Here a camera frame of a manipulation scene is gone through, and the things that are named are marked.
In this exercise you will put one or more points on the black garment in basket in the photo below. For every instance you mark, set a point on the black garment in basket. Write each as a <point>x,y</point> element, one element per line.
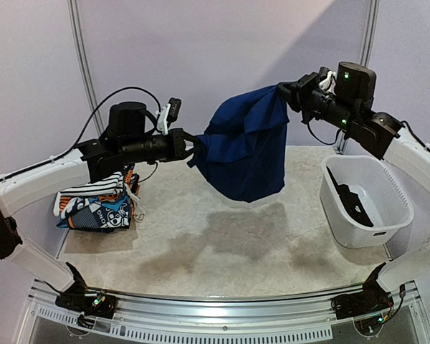
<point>351,202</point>

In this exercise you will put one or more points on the navy blue t-shirt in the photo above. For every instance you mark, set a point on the navy blue t-shirt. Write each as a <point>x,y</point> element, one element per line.
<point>245,144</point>

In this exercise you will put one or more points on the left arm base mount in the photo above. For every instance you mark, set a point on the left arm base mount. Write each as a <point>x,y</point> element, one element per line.
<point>90,304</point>

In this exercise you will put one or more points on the white plastic basket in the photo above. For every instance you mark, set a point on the white plastic basket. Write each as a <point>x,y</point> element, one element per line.
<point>382,197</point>

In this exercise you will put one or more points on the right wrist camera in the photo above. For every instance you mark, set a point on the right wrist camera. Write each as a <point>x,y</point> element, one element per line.
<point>327,78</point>

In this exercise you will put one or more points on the striped folded shirt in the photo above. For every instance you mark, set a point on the striped folded shirt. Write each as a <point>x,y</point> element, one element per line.
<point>111,185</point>

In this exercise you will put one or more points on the right wall aluminium profile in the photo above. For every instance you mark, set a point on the right wall aluminium profile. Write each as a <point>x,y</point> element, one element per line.
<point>369,33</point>

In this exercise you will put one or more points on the left wall aluminium profile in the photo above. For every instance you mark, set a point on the left wall aluminium profile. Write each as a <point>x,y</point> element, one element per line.
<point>81,52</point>

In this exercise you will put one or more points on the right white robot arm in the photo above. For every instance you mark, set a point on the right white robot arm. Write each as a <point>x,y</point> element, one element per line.
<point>348,106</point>

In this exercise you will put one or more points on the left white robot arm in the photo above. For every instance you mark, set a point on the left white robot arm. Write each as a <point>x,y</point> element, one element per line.
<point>133,135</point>

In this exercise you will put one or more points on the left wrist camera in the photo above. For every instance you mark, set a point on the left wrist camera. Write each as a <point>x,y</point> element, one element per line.
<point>168,115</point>

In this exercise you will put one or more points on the aluminium front rail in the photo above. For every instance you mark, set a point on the aluminium front rail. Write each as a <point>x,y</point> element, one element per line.
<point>307,318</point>

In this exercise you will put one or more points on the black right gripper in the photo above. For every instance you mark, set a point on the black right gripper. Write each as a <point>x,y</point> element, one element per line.
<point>306,94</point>

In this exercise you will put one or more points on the wall aluminium profile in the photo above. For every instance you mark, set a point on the wall aluminium profile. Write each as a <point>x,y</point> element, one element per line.
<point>81,52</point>
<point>369,33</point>

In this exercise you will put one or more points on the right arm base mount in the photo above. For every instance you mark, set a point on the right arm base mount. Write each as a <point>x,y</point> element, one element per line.
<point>371,308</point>

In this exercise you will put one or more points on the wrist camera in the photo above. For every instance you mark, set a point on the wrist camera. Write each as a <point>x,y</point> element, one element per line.
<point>168,115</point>
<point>327,78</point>

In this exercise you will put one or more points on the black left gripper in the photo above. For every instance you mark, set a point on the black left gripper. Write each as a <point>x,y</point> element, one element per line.
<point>177,146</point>

